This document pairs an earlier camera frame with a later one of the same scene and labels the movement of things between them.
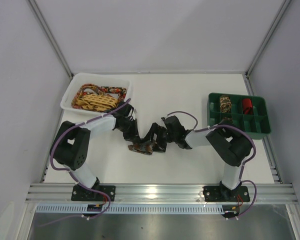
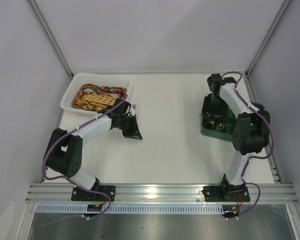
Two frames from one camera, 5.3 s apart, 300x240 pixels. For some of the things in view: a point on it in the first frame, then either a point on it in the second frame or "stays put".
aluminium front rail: (35, 193) stays put
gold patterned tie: (96, 102) stays put
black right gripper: (160, 135) → (212, 111)
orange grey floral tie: (143, 148) → (209, 122)
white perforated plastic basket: (102, 79) stays put
